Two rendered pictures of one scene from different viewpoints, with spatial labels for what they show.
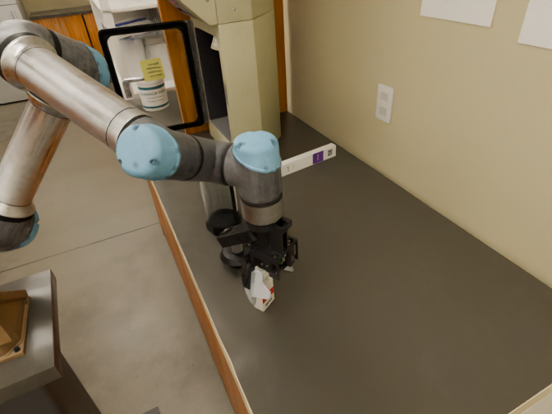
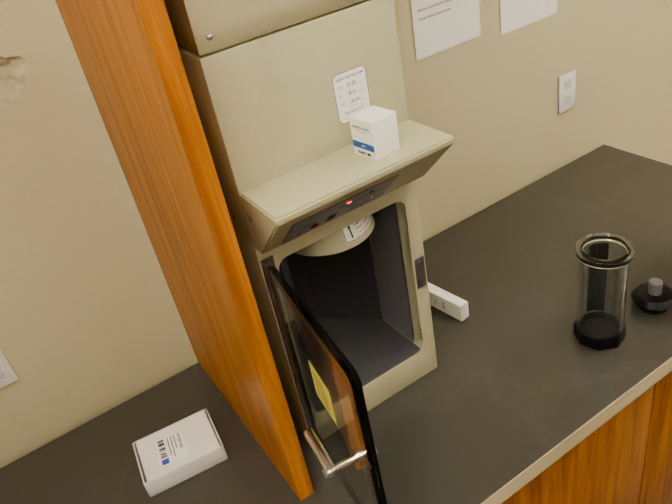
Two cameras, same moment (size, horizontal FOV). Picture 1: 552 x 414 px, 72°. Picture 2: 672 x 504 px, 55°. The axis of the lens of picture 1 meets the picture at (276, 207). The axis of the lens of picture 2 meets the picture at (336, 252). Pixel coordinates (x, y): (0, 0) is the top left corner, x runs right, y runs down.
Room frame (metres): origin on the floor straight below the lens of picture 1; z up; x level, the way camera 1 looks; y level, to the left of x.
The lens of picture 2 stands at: (1.43, 1.12, 1.93)
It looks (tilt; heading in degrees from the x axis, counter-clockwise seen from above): 33 degrees down; 267
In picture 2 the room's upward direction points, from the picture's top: 12 degrees counter-clockwise
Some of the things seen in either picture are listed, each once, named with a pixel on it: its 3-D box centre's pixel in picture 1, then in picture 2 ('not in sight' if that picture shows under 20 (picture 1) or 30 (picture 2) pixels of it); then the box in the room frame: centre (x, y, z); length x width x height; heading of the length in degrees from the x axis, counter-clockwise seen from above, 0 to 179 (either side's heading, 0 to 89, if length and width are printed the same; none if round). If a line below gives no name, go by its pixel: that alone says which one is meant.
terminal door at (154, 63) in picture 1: (156, 82); (329, 411); (1.45, 0.42, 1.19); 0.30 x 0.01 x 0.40; 106
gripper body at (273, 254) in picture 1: (269, 241); not in sight; (0.55, 0.02, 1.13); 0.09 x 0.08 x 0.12; 54
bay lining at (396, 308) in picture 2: (244, 78); (324, 281); (1.41, 0.08, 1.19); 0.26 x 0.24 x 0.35; 24
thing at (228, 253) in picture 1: (237, 250); (654, 293); (0.71, 0.10, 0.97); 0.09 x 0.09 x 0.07
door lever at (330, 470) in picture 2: not in sight; (330, 448); (1.46, 0.50, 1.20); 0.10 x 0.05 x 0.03; 106
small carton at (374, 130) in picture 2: not in sight; (374, 132); (1.29, 0.23, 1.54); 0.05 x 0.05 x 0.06; 30
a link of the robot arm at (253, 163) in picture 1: (256, 167); not in sight; (0.56, 0.03, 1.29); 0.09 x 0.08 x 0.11; 64
